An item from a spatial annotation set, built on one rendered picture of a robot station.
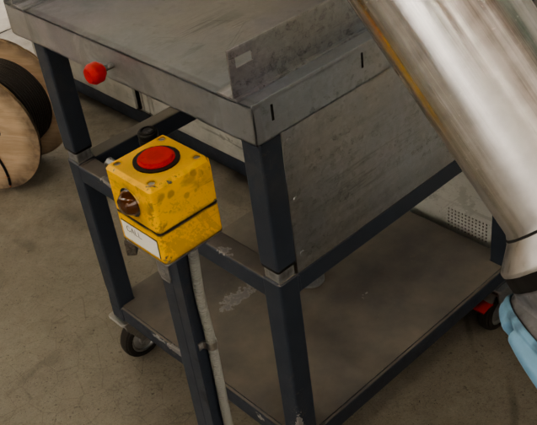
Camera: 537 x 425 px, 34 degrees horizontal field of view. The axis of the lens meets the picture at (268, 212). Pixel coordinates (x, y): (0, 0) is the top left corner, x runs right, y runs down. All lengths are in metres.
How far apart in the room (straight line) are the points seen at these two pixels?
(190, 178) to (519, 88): 0.38
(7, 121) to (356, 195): 1.40
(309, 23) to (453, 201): 0.87
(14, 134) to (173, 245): 1.67
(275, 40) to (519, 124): 0.55
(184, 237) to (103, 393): 1.06
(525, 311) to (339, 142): 0.64
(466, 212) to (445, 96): 1.30
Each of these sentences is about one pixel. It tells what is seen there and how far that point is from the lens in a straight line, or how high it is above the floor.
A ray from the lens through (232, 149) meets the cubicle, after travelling 2.45.
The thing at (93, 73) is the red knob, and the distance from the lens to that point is 1.29.
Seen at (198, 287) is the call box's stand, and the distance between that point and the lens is 1.00.
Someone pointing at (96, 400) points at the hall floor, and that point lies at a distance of 1.94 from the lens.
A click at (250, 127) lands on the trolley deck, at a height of 0.82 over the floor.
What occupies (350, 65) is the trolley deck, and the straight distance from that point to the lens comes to 1.19.
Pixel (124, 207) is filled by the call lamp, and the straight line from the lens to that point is 0.90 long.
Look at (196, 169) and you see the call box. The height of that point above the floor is 0.89.
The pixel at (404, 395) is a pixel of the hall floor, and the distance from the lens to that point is 1.83.
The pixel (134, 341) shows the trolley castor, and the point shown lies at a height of 0.06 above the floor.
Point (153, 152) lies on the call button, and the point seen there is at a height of 0.91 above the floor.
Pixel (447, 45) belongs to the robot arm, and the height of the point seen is 1.09.
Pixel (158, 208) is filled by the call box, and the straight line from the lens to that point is 0.88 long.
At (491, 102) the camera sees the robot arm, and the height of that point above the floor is 1.06.
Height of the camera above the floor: 1.37
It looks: 36 degrees down
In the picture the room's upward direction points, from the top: 8 degrees counter-clockwise
